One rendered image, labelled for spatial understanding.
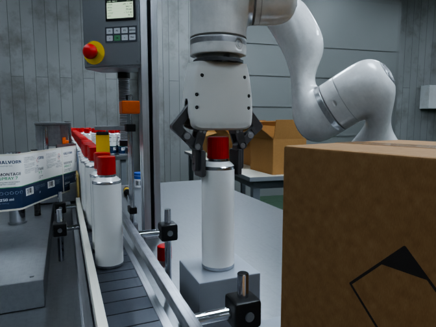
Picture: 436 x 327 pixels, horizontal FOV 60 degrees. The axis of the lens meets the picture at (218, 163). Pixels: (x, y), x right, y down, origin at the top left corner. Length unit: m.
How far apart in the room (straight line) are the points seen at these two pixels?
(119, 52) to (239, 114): 0.54
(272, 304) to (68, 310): 0.35
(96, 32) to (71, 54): 4.26
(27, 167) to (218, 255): 0.68
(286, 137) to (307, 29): 1.73
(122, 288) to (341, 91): 0.59
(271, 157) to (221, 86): 2.04
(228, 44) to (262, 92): 5.12
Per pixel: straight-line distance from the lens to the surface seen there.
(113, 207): 0.70
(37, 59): 5.36
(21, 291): 0.74
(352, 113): 0.87
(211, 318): 0.40
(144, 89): 1.00
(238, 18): 0.56
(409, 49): 7.23
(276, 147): 2.56
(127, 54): 1.03
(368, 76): 0.86
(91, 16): 1.09
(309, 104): 0.88
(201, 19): 0.56
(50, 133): 1.37
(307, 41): 0.91
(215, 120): 0.55
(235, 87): 0.56
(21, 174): 1.10
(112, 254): 0.72
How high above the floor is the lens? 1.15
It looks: 7 degrees down
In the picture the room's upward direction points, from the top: straight up
